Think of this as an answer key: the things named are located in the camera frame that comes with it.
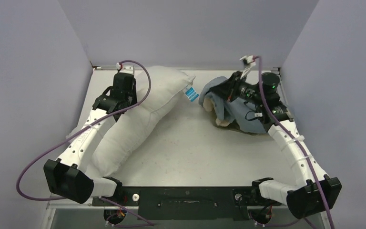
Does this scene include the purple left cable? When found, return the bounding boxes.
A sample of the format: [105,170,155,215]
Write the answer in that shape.
[15,60,156,228]

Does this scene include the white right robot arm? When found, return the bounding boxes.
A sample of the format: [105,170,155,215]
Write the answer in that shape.
[216,71,342,219]

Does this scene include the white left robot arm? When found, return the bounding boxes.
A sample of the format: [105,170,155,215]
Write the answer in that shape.
[43,68,137,205]

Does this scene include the white pillow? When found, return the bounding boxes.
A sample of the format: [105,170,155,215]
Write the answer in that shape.
[76,66,195,178]

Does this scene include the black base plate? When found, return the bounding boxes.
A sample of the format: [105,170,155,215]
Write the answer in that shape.
[108,187,279,220]

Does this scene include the light blue pillowcase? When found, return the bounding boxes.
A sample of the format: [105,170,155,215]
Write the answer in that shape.
[199,76,293,136]

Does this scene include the blue pillow label tag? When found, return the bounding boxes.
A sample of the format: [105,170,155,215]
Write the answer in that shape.
[183,85,199,102]

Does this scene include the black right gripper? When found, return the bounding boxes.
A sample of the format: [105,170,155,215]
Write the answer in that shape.
[211,70,265,106]

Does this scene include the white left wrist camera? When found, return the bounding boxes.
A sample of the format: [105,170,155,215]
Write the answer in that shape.
[115,62,135,75]

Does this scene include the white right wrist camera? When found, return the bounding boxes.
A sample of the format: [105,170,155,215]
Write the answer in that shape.
[240,55,256,78]

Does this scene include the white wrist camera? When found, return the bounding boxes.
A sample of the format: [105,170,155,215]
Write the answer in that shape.
[115,62,135,75]
[240,55,256,78]

